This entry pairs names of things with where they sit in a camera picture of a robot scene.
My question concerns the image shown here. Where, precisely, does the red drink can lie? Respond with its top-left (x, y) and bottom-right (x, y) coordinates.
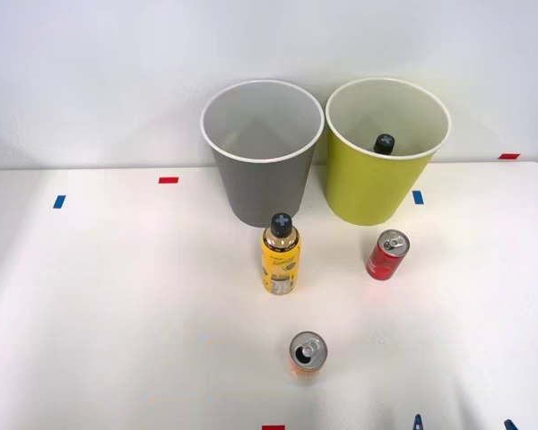
top-left (366, 228), bottom-right (411, 282)

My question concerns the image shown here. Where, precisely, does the orange drink can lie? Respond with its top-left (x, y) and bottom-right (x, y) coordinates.
top-left (288, 331), bottom-right (329, 386)

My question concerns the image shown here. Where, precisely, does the yellow-label bottle with black cap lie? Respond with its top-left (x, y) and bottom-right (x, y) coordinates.
top-left (260, 212), bottom-right (303, 297)

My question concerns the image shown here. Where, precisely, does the yellow-green plastic waste bin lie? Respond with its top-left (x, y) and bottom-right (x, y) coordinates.
top-left (325, 76), bottom-right (453, 227)

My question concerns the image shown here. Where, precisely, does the grey plastic waste bin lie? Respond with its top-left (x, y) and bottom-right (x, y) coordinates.
top-left (200, 79), bottom-right (326, 228)

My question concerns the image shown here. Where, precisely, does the black-capped plastic bottle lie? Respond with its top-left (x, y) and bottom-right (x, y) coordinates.
top-left (372, 133), bottom-right (396, 156)

